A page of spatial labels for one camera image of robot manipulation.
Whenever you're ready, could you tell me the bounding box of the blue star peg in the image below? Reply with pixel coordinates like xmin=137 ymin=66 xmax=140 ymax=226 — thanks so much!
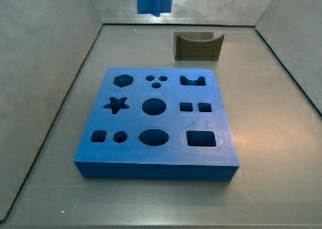
xmin=137 ymin=0 xmax=172 ymax=17

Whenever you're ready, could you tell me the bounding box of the blue shape sorter board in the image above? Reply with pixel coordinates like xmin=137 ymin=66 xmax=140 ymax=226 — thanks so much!
xmin=74 ymin=68 xmax=240 ymax=182

